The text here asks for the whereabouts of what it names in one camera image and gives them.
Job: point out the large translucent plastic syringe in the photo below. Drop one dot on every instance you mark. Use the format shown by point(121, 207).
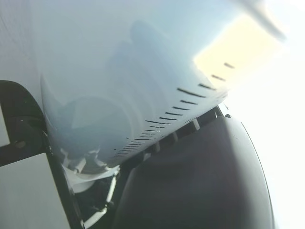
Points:
point(119, 71)

